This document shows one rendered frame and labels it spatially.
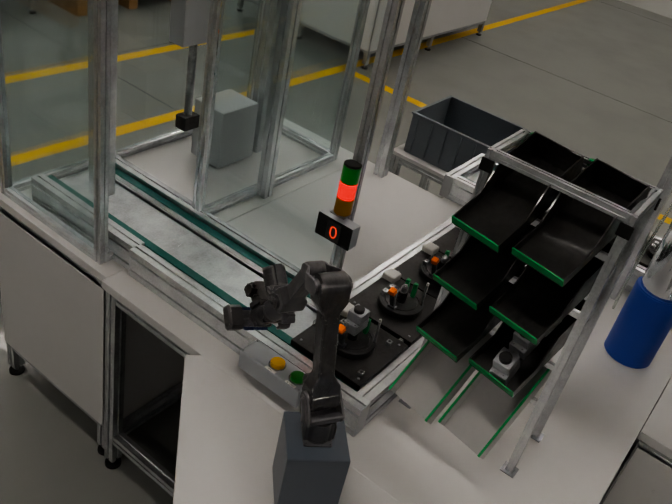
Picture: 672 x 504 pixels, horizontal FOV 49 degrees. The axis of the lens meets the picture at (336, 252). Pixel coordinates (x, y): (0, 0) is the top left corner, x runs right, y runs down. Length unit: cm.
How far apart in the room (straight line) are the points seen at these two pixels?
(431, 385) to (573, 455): 49
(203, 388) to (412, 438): 57
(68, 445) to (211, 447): 121
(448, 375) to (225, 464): 59
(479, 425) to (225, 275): 92
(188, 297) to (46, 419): 111
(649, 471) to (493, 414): 71
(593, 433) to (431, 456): 52
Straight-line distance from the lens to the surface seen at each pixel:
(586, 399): 238
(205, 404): 199
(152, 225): 251
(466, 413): 189
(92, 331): 259
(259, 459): 188
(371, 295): 226
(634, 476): 248
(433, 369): 192
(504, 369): 172
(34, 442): 305
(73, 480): 292
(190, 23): 252
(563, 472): 213
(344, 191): 200
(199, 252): 240
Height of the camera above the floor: 231
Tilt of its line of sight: 34 degrees down
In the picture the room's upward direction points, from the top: 13 degrees clockwise
